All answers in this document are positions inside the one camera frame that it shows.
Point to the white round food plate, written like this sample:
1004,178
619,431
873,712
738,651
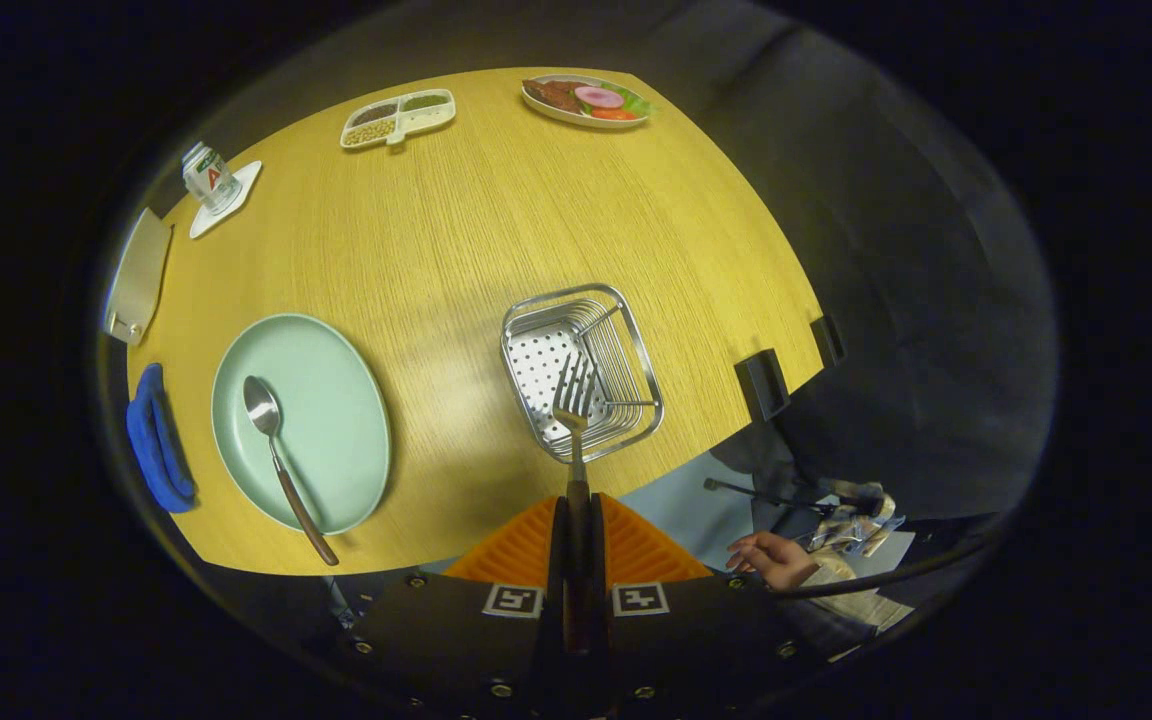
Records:
556,116

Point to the black table clamp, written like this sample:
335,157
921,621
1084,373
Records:
761,385
828,340

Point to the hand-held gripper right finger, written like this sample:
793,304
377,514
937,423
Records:
596,560

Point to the pink round slice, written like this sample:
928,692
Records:
599,97

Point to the green lettuce leaf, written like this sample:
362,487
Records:
639,101

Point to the pale green plate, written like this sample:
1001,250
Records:
336,420

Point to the white toaster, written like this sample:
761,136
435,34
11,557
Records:
136,275

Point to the white divided dish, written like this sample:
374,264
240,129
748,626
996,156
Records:
428,118

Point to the pile of yellow soybeans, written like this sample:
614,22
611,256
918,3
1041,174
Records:
369,133

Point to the brown meat pieces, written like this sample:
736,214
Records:
551,95

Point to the pile of green beans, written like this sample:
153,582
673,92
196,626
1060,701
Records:
426,102

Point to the pile of red beans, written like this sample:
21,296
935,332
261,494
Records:
374,114

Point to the white square coaster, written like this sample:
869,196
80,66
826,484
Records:
242,188

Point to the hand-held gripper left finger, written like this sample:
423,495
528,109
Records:
558,560

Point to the red tomato slice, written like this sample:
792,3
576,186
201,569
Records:
614,114

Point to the black stand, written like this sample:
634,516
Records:
756,493

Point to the blue folded towel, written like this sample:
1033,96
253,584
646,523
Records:
151,450

